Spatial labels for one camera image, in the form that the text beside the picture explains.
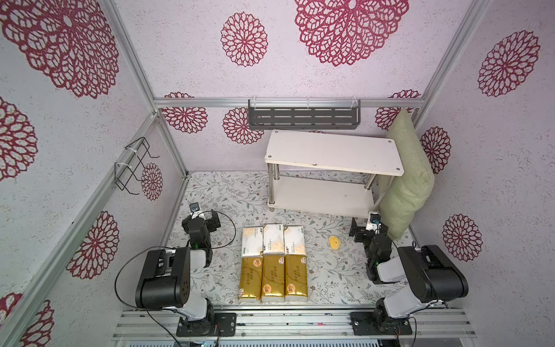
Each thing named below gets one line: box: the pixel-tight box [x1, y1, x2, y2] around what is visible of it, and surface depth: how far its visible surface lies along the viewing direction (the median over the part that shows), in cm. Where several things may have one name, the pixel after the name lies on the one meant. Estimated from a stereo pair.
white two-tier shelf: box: [264, 129, 405, 217], surface depth 87 cm
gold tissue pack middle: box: [260, 252, 286, 303], surface depth 79 cm
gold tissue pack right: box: [284, 253, 308, 303], surface depth 79 cm
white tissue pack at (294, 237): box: [284, 225, 307, 256], surface depth 91 cm
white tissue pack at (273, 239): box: [263, 223, 285, 256], surface depth 91 cm
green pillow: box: [378, 108, 436, 241], surface depth 81 cm
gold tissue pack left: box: [239, 255, 264, 301], surface depth 79 cm
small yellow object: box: [328, 235, 342, 251], surface depth 94 cm
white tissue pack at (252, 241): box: [241, 226, 264, 259], surface depth 91 cm
